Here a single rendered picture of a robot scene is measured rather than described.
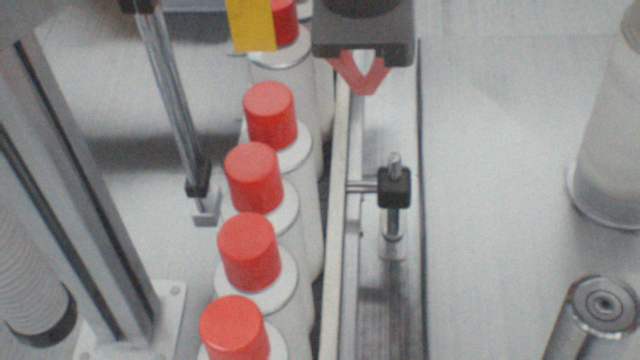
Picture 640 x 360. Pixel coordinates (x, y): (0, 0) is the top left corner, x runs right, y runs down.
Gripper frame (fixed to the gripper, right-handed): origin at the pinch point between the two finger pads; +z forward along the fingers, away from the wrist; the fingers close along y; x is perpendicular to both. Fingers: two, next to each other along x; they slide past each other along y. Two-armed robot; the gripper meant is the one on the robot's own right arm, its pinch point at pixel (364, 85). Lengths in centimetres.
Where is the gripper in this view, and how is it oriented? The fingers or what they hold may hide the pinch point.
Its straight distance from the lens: 58.1
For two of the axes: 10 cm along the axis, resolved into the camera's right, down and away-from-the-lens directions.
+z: 0.8, 6.1, 7.9
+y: 0.6, -7.9, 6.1
